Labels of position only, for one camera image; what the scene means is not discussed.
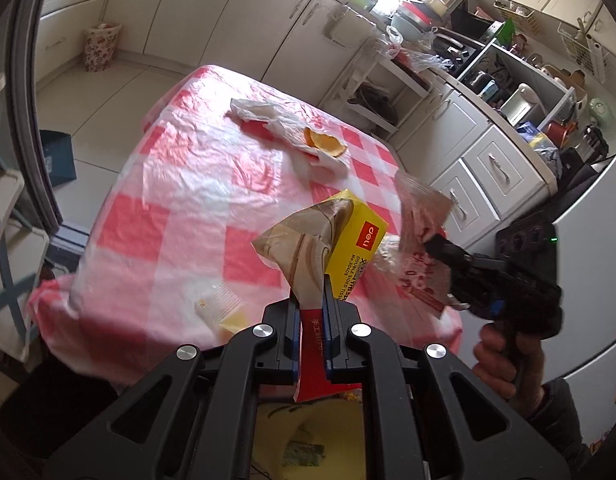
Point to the white plastic bag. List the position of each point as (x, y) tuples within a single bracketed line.
[(263, 115)]

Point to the white storage shelf unit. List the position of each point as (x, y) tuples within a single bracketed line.
[(528, 70)]

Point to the white red shopping bag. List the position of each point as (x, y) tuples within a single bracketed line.
[(394, 42)]

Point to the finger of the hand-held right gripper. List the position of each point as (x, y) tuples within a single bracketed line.
[(450, 255), (465, 295)]

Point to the black microwave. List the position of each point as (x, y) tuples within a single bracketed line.
[(473, 17)]

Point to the black toaster oven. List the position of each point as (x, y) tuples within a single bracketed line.
[(458, 55)]

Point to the clear crumpled plastic bag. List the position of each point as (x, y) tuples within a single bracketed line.
[(428, 52)]

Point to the white refrigerator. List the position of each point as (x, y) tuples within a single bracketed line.
[(593, 285)]

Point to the white corner shelf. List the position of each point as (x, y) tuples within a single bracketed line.
[(388, 85)]

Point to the red white checkered tablecloth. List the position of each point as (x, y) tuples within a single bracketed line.
[(188, 200)]

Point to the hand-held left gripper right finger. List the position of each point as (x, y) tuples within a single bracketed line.
[(329, 340)]

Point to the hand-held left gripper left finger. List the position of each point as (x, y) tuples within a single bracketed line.
[(291, 340)]

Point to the blue yellow bag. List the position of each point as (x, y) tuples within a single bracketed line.
[(540, 147)]

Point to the blue cardboard box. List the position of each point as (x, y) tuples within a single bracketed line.
[(58, 157)]

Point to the clear red printed plastic bag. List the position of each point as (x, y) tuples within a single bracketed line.
[(413, 270)]

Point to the beige red snack packet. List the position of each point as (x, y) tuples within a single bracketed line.
[(308, 250)]

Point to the white drawer cabinet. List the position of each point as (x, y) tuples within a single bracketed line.
[(483, 170)]

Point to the green packet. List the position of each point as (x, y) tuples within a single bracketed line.
[(507, 35)]

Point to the person's right hand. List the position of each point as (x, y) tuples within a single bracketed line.
[(493, 355)]

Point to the stack of bowls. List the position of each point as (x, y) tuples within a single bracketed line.
[(418, 15)]

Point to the pale green kettle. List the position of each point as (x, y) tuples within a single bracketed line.
[(600, 112)]

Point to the floral waste bin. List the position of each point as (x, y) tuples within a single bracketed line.
[(102, 47)]

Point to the large orange peel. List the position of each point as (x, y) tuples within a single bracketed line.
[(328, 146)]

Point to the yellow plastic bin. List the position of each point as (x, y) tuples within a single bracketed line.
[(338, 435)]

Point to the black pan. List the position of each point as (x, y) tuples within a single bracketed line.
[(375, 105)]

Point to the white lower kitchen cabinets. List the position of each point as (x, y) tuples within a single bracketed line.
[(213, 10)]

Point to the red mug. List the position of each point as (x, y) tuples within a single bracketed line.
[(560, 134)]

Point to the yellow cardboard box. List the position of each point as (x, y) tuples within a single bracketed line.
[(360, 230)]

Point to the small clear yellow packet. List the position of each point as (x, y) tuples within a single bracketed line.
[(223, 312)]

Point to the person's right forearm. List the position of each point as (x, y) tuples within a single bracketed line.
[(563, 420)]

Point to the blue white shelf rack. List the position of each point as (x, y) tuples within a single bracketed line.
[(5, 270)]

